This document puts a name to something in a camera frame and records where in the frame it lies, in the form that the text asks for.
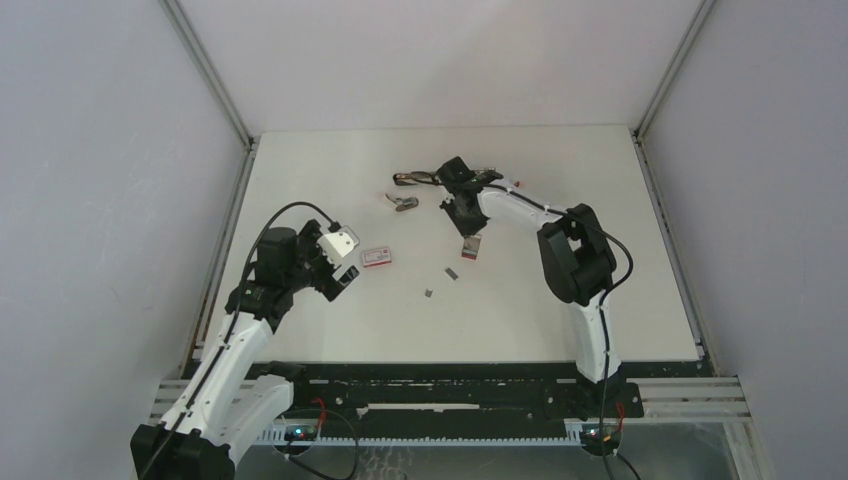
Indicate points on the staple box tray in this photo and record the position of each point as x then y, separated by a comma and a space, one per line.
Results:
471, 246

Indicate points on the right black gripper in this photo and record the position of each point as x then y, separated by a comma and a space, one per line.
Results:
467, 228

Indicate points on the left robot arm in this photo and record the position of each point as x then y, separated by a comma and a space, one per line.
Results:
207, 431

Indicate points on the controller board with wires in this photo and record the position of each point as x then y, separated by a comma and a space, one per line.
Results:
603, 442
298, 439

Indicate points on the red white staple box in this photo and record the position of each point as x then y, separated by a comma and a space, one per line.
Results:
376, 257

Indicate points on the left controller board with wires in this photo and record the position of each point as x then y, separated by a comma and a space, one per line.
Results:
298, 439

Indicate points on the right controller board with wires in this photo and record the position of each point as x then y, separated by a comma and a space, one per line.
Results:
603, 442

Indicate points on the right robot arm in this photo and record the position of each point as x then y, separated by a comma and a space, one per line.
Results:
576, 257

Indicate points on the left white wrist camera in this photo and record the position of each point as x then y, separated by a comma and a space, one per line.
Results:
339, 244

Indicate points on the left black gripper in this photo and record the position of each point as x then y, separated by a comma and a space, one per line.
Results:
307, 242

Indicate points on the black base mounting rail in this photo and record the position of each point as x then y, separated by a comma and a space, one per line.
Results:
490, 401

